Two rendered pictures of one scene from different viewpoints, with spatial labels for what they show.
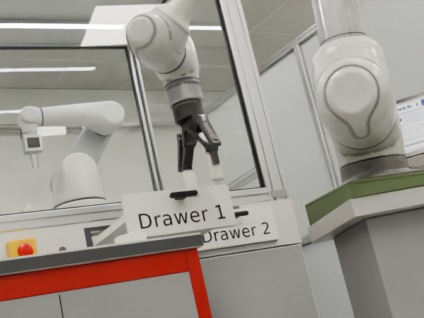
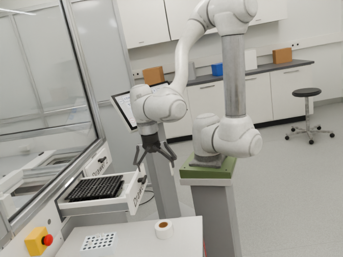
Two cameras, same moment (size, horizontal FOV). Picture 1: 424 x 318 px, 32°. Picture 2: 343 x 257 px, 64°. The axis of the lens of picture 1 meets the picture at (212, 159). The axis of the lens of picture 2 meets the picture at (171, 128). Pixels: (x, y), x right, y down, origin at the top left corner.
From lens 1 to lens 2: 161 cm
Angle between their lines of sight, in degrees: 60
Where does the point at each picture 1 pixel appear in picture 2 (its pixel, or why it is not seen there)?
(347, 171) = (208, 159)
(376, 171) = (220, 159)
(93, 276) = not seen: outside the picture
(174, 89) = (151, 126)
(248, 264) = not seen: hidden behind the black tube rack
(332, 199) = (211, 174)
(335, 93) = (254, 147)
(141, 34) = (180, 112)
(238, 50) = (81, 59)
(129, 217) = (132, 204)
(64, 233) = (47, 210)
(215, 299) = not seen: hidden behind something
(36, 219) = (32, 209)
